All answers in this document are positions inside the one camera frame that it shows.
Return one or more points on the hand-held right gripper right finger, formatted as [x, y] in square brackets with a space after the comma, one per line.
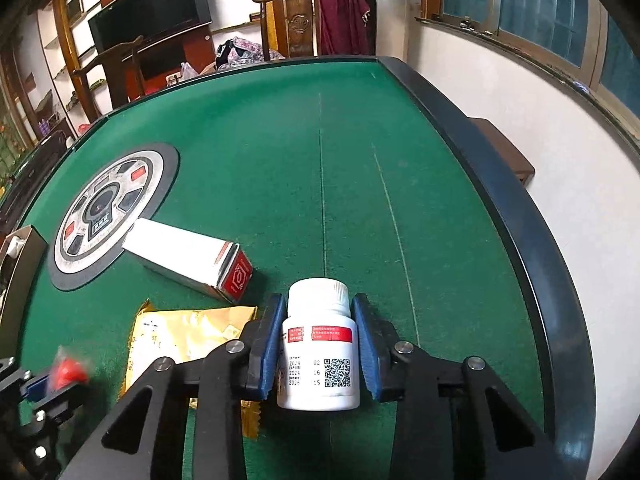
[370, 350]

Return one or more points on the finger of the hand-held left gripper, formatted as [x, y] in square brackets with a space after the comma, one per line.
[47, 400]
[9, 370]

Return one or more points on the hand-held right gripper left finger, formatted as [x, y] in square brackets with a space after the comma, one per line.
[265, 350]

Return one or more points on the small red item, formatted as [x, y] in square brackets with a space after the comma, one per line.
[67, 371]

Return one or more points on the white pill bottle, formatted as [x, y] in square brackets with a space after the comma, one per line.
[317, 385]

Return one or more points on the cardboard box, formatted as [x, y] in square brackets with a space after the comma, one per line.
[30, 260]

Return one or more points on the gold foil packet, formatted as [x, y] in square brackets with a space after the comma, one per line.
[190, 332]

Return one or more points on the white and red carton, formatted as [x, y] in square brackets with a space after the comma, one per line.
[175, 250]

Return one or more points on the round table control panel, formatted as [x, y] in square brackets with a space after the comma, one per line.
[105, 215]

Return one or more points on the wooden side table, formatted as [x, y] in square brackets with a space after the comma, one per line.
[505, 150]

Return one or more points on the clear plastic bag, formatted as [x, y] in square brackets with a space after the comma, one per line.
[186, 72]

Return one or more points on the floral cloth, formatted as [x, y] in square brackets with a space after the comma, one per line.
[240, 52]

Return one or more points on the plain wooden chair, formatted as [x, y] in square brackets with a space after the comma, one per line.
[117, 75]

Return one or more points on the carved wooden chair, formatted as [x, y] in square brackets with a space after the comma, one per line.
[300, 25]

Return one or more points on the maroon cloth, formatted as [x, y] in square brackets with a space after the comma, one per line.
[345, 20]

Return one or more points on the wooden shelf unit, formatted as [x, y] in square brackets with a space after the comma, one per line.
[235, 5]

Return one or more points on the black television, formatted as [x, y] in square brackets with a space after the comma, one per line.
[150, 10]

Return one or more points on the wooden frame window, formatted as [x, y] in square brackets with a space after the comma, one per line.
[530, 5]

